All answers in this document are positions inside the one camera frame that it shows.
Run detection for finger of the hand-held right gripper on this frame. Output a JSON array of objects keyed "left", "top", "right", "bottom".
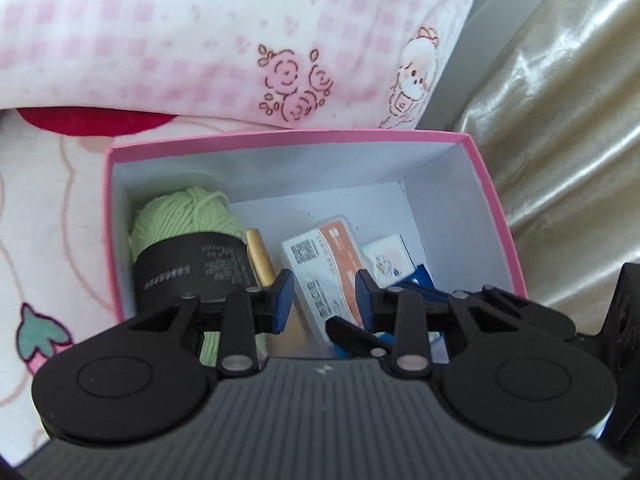
[
  {"left": 325, "top": 316, "right": 396, "bottom": 361},
  {"left": 481, "top": 284, "right": 578, "bottom": 343}
]

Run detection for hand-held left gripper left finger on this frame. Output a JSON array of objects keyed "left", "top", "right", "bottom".
[{"left": 112, "top": 269, "right": 295, "bottom": 380}]

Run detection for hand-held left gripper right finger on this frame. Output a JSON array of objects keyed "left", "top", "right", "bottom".
[{"left": 354, "top": 269, "right": 507, "bottom": 380}]

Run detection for white wet tissue pack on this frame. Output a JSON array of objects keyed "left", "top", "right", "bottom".
[{"left": 361, "top": 234, "right": 414, "bottom": 279}]

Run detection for foundation bottle with gold cap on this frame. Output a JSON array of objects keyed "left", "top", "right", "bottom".
[{"left": 245, "top": 229, "right": 276, "bottom": 286}]

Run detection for orange white packet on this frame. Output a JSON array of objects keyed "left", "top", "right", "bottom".
[{"left": 281, "top": 216, "right": 386, "bottom": 341}]

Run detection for green yarn ball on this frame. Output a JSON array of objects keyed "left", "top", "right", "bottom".
[{"left": 131, "top": 186, "right": 269, "bottom": 369}]

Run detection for pink cardboard box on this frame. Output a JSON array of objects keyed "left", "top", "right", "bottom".
[{"left": 102, "top": 129, "right": 530, "bottom": 361}]

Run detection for blue wipes packet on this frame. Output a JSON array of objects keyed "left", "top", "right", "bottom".
[{"left": 385, "top": 264, "right": 451, "bottom": 361}]

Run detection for gold satin curtain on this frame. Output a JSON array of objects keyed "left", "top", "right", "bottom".
[{"left": 415, "top": 0, "right": 640, "bottom": 332}]

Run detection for pink checked cartoon pillow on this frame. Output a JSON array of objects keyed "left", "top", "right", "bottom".
[{"left": 0, "top": 0, "right": 486, "bottom": 131}]

